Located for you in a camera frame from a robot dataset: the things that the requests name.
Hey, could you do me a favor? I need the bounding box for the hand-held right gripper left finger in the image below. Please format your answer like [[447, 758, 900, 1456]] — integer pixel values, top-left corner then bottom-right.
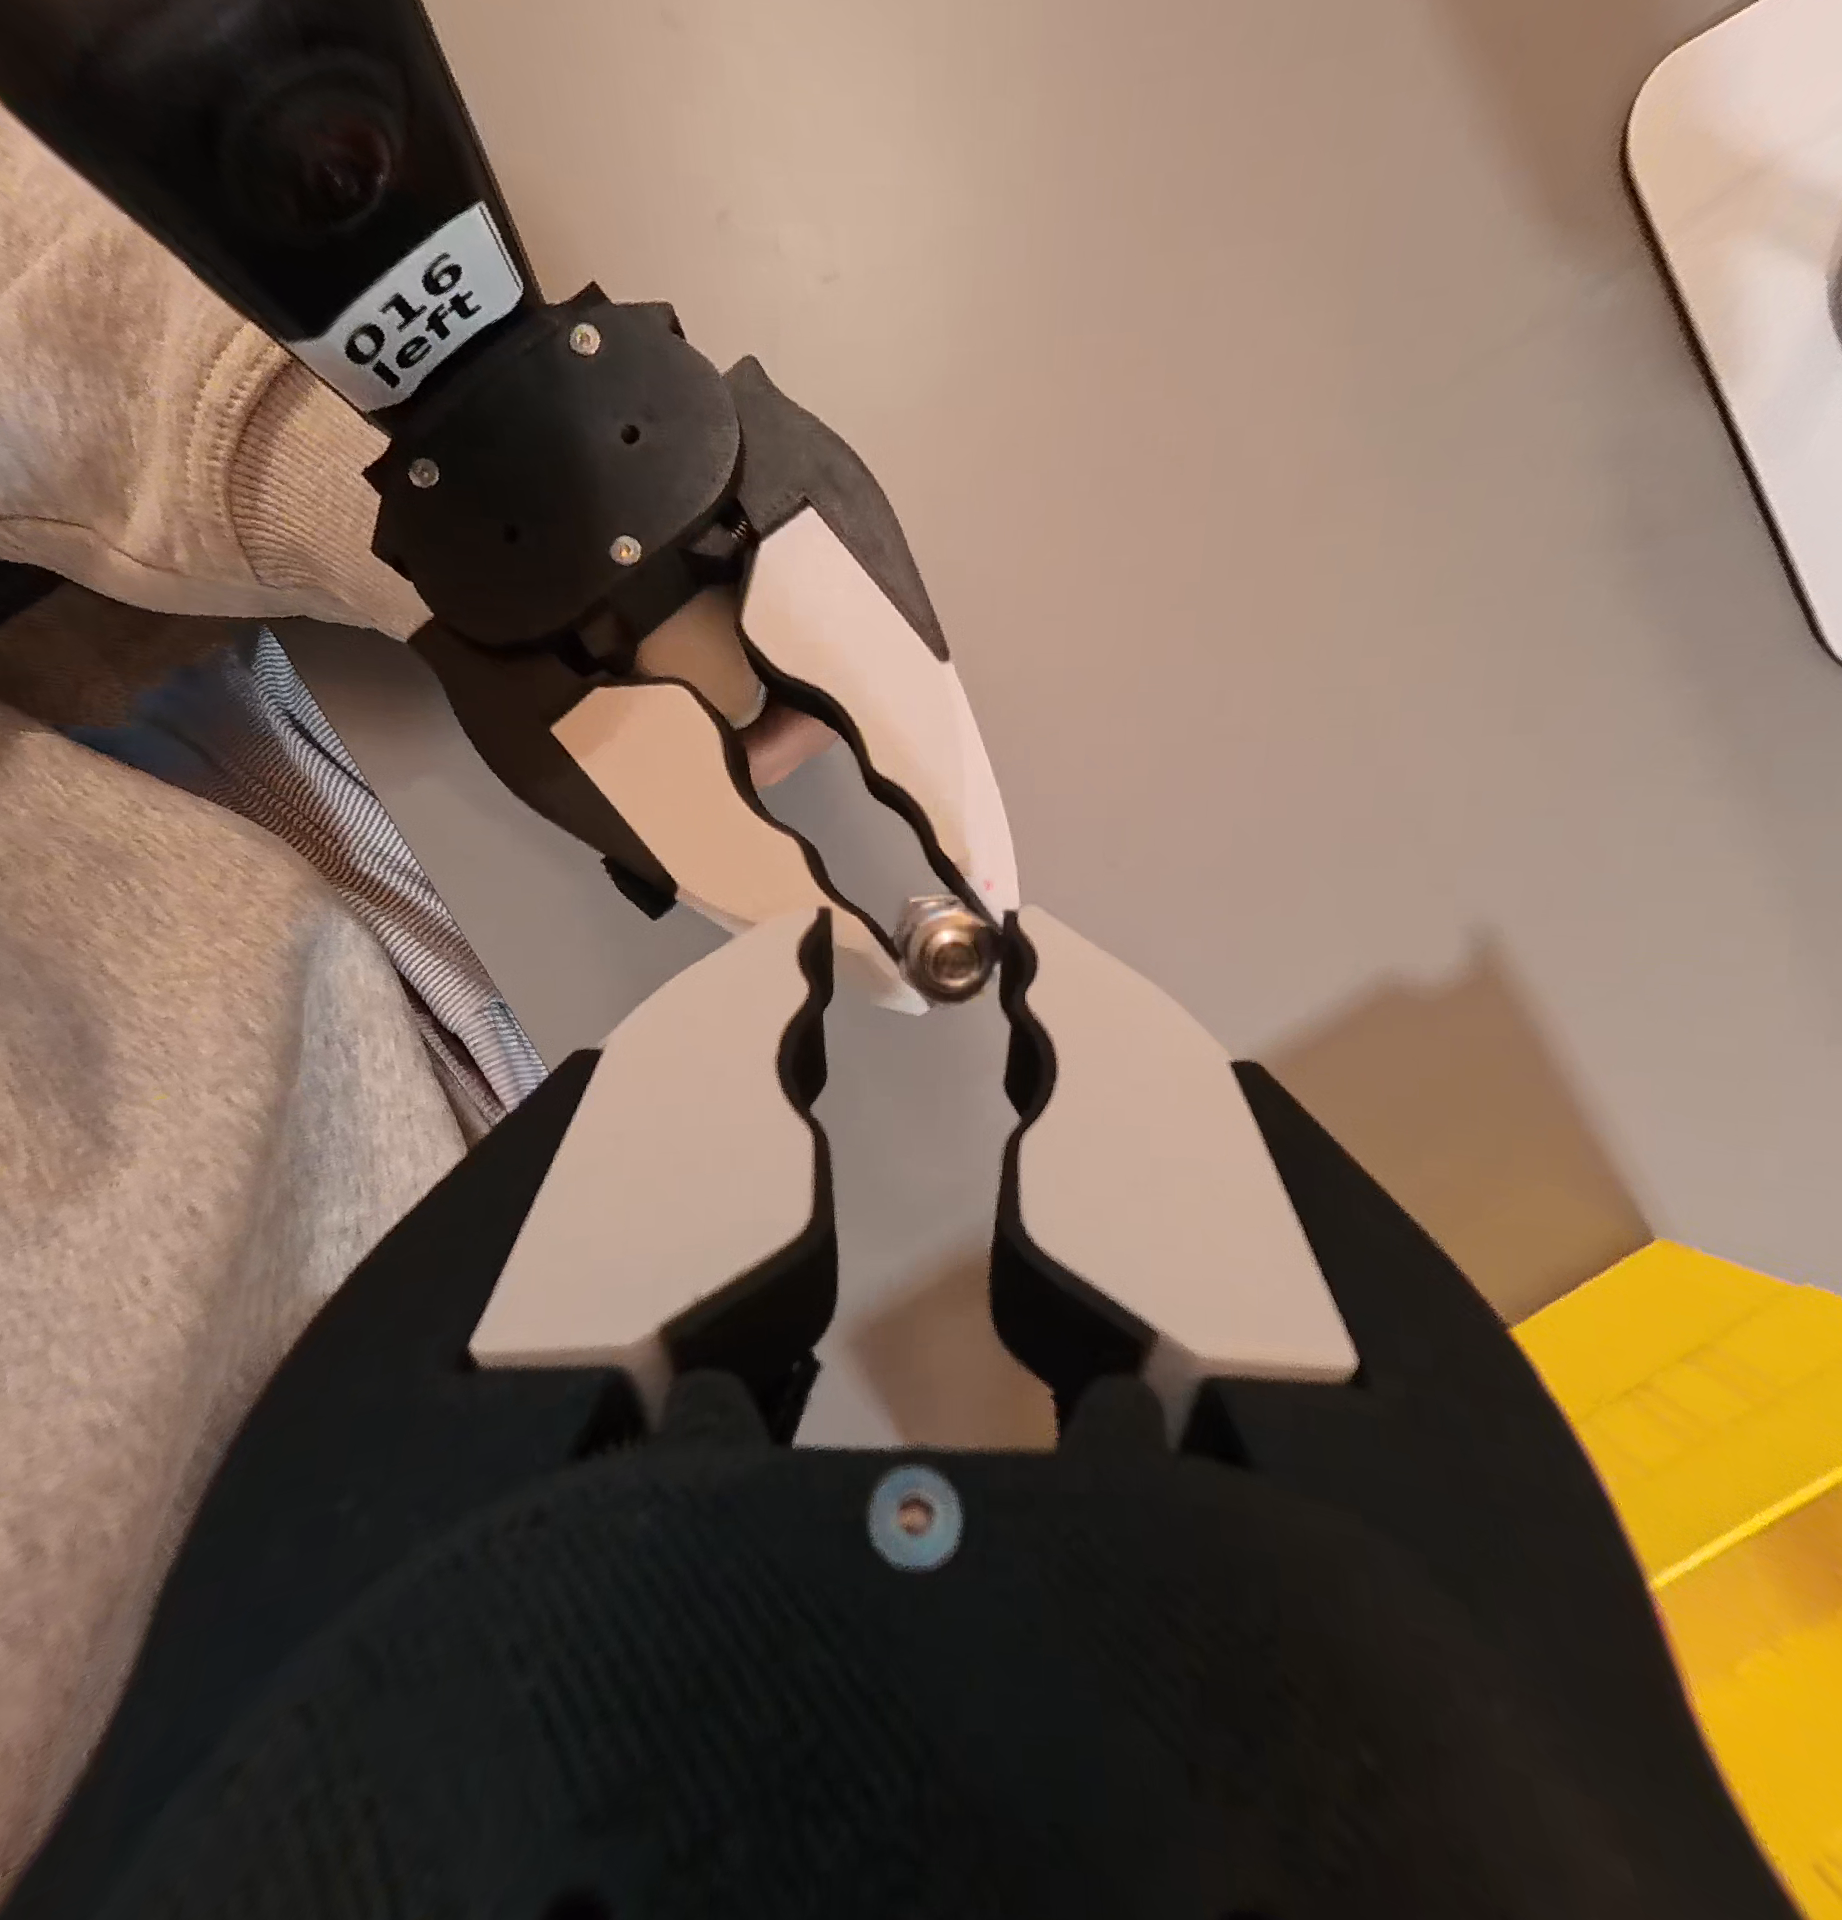
[[468, 904, 844, 1374]]

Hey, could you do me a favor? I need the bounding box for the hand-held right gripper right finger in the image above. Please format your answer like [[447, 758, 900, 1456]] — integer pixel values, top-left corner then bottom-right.
[[989, 906, 1364, 1384]]

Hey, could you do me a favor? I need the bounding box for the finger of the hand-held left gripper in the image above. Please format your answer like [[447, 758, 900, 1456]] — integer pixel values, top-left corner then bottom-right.
[[545, 675, 925, 1029], [739, 500, 1023, 943]]

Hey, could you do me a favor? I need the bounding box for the silver bolt with nut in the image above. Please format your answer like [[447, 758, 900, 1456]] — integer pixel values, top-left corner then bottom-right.
[[890, 892, 1002, 1005]]

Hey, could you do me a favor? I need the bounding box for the person's left forearm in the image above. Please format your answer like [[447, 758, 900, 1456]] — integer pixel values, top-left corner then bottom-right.
[[0, 59, 431, 639]]

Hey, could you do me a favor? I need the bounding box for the grey desk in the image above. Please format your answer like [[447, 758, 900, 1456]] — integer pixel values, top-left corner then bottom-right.
[[268, 0, 1842, 1449]]

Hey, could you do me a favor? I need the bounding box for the person's left hand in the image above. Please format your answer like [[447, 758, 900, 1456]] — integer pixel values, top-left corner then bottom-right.
[[634, 590, 849, 792]]

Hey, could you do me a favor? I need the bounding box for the striped shirt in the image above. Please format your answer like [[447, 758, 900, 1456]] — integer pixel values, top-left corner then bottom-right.
[[65, 628, 549, 1149]]

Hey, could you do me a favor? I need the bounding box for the person's grey sweatshirt torso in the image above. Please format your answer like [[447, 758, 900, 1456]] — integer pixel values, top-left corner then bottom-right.
[[0, 675, 563, 1920]]

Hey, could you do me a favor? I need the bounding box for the yellow plastic bin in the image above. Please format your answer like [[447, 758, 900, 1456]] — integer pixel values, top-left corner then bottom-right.
[[1509, 1237, 1842, 1920]]

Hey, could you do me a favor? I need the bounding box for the white rounded tray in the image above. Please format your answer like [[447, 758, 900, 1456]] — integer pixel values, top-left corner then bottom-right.
[[1624, 0, 1842, 677]]

